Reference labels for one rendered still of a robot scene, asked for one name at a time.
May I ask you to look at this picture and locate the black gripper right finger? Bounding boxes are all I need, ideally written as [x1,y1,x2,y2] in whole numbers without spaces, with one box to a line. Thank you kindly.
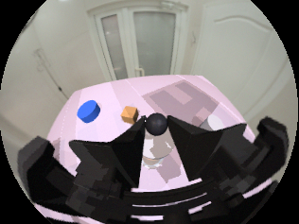
[167,115,246,181]

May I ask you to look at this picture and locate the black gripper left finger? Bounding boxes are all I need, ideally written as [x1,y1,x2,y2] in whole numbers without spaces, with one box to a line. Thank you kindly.
[68,118,145,189]

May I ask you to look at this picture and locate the blue short cylinder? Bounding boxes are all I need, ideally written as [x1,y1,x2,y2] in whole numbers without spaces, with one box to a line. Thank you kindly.
[77,100,100,124]

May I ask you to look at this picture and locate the glass french press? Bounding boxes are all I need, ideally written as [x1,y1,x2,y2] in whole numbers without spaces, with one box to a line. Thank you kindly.
[141,114,175,169]

